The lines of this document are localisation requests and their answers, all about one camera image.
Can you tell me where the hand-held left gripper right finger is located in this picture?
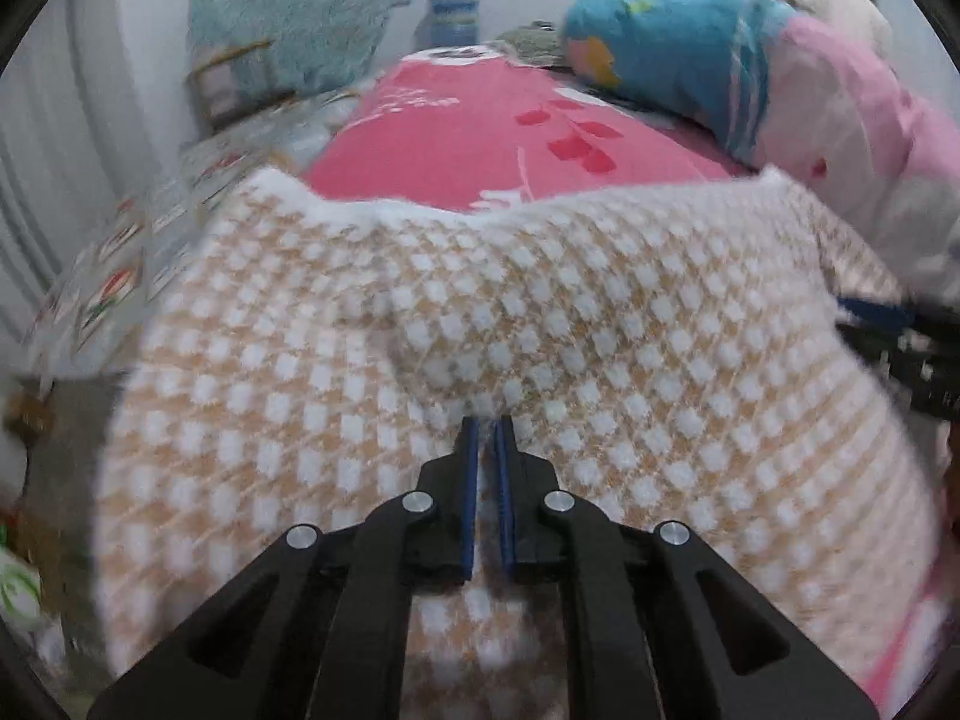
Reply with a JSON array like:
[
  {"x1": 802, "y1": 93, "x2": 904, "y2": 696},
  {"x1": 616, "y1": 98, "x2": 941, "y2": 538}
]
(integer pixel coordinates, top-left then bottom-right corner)
[{"x1": 491, "y1": 415, "x2": 878, "y2": 720}]

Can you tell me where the grey green patterned cloth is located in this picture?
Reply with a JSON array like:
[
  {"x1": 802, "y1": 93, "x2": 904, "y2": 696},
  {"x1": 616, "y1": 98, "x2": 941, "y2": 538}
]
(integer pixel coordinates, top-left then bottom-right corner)
[{"x1": 493, "y1": 22, "x2": 575, "y2": 67}]

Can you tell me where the wooden chair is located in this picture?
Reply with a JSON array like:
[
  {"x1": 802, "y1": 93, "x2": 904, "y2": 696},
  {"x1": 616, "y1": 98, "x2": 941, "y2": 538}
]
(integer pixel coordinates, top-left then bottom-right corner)
[{"x1": 184, "y1": 40, "x2": 299, "y2": 130}]

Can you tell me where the patterned bed sheet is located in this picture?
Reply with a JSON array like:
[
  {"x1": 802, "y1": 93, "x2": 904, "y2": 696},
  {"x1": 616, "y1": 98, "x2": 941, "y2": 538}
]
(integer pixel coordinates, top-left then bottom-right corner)
[{"x1": 22, "y1": 88, "x2": 365, "y2": 377}]

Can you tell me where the tan white checked knit coat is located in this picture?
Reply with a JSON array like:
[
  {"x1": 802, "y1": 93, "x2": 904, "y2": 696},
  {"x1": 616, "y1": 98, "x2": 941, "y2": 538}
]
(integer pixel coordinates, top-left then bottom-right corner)
[{"x1": 94, "y1": 165, "x2": 947, "y2": 720}]

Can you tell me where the cardboard box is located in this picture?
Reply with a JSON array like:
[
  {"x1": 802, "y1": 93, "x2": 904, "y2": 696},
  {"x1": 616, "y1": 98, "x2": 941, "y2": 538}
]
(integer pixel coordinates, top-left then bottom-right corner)
[{"x1": 0, "y1": 381, "x2": 55, "y2": 455}]

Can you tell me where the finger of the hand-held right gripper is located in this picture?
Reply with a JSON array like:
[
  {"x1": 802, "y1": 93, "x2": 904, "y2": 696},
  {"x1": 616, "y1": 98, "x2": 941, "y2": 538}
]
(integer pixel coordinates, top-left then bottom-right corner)
[
  {"x1": 832, "y1": 297, "x2": 917, "y2": 332},
  {"x1": 835, "y1": 325, "x2": 902, "y2": 370}
]

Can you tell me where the grey curtain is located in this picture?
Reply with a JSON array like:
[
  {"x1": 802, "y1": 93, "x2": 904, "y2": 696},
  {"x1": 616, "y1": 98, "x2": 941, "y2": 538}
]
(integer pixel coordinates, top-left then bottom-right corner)
[{"x1": 0, "y1": 0, "x2": 160, "y2": 361}]

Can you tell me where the blue water jug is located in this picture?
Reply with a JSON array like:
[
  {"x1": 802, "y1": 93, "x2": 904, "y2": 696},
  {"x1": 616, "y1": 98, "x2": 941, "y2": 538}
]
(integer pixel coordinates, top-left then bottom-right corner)
[{"x1": 415, "y1": 0, "x2": 482, "y2": 51}]

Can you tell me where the teal floral hanging cloth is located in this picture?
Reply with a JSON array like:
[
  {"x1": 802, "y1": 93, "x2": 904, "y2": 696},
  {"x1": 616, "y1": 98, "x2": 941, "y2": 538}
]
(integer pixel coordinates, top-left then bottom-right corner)
[{"x1": 187, "y1": 0, "x2": 415, "y2": 100}]

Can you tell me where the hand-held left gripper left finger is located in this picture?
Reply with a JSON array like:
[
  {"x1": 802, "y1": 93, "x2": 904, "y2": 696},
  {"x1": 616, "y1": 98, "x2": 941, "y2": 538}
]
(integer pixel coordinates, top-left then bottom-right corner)
[{"x1": 86, "y1": 416, "x2": 481, "y2": 720}]

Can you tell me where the pink white quilt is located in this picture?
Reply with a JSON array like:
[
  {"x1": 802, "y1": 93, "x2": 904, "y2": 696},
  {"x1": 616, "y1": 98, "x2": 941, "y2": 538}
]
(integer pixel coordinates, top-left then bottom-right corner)
[{"x1": 750, "y1": 15, "x2": 960, "y2": 301}]

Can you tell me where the blue patterned pillow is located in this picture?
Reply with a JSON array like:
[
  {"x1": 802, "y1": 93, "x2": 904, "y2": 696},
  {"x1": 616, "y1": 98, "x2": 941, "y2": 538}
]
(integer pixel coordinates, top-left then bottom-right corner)
[{"x1": 562, "y1": 0, "x2": 797, "y2": 167}]

